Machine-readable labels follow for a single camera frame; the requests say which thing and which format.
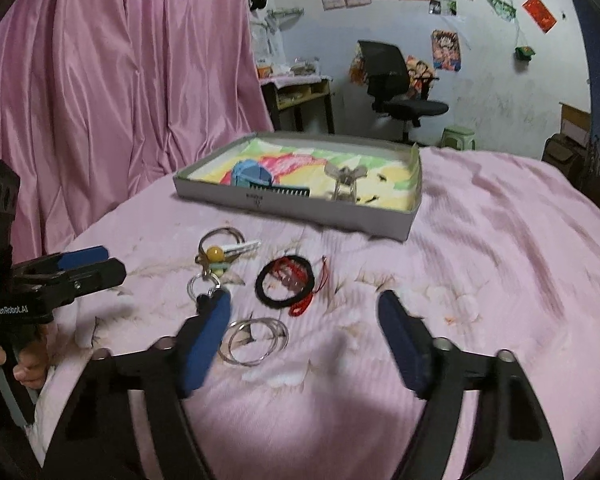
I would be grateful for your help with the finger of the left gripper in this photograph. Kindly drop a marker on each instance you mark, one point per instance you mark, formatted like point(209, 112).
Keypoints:
point(82, 257)
point(68, 285)

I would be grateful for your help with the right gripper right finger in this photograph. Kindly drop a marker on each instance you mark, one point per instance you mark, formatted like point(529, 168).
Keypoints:
point(410, 344)

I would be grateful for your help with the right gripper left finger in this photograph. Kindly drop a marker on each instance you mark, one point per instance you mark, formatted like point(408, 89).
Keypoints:
point(198, 340)

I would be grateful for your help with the silver bangle rings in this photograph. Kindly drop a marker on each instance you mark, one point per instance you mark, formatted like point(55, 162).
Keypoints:
point(255, 342)

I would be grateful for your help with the brown hair tie yellow bead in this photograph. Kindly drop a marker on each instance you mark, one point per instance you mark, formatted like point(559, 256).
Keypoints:
point(215, 254)

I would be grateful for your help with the blue smart watch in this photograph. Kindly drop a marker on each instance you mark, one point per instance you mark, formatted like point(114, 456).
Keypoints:
point(250, 174)

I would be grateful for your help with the black claw hair clip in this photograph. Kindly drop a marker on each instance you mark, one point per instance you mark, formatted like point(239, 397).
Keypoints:
point(289, 190)

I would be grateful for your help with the beige claw hair clip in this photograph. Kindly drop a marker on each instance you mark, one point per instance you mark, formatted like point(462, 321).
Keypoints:
point(346, 181)

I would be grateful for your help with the white hair clip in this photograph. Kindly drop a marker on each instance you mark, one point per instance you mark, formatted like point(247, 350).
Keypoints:
point(240, 248)

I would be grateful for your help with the pink bed quilt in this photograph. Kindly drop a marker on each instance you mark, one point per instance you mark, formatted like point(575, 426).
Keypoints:
point(503, 253)

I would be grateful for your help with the grey shallow cardboard box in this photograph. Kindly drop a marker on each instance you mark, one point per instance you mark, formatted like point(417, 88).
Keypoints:
point(393, 224)

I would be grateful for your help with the colourful drawing paper liner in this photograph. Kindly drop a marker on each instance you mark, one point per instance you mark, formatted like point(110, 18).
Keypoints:
point(391, 181)

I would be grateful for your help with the pink satin curtain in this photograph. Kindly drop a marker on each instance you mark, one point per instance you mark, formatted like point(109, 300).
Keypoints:
point(100, 98)

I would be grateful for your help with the green plastic stool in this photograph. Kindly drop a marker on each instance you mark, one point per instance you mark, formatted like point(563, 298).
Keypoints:
point(459, 138)

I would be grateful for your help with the wooden desk shelf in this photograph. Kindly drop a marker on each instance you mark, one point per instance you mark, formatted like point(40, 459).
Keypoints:
point(289, 93)

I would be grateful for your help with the black office chair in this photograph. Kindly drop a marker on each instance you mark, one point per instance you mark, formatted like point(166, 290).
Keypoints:
point(387, 84)

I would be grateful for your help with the cartoon glasses poster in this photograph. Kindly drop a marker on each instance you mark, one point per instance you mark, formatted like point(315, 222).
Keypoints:
point(421, 76)

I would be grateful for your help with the anime character poster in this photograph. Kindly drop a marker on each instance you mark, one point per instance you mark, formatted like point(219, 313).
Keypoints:
point(445, 47)

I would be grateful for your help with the green hanging ornament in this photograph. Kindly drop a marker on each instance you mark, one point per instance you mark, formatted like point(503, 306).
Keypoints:
point(524, 54)

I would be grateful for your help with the red paper square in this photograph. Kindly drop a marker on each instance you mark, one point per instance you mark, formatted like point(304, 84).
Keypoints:
point(539, 13)

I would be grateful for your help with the cardboard boxes by wall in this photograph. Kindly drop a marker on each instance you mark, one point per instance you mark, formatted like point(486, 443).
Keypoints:
point(566, 150)

